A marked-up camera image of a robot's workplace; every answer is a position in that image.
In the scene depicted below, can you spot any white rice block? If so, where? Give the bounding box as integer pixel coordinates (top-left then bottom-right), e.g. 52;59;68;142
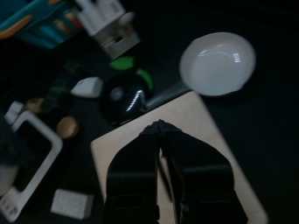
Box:
49;188;96;221

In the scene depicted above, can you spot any green toy vegetable piece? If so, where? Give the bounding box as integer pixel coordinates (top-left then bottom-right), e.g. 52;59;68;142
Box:
108;56;136;71

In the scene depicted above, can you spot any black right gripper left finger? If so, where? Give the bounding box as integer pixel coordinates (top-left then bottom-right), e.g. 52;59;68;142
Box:
101;120;163;224

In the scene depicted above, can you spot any white round bowl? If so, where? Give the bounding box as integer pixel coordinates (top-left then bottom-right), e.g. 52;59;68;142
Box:
179;31;258;97

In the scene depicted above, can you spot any light wooden cutting board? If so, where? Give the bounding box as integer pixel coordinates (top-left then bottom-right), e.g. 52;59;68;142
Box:
89;90;270;224

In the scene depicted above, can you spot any white tray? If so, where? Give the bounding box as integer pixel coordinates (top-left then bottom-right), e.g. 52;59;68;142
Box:
0;101;64;223

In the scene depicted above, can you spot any white toy kitchen appliance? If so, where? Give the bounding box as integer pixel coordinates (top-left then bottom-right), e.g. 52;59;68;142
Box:
73;0;141;60

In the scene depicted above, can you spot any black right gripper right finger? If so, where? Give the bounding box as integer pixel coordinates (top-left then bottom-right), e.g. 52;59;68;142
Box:
157;119;248;224

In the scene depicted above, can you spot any white rice ball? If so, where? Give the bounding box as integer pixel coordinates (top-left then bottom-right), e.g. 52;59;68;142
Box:
69;76;104;99

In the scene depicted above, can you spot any teal toy dish rack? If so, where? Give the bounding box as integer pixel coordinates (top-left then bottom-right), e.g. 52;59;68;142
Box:
0;0;85;50

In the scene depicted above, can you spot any brown toy bread roll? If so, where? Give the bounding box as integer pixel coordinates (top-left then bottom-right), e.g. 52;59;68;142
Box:
24;97;45;115
55;115;80;140

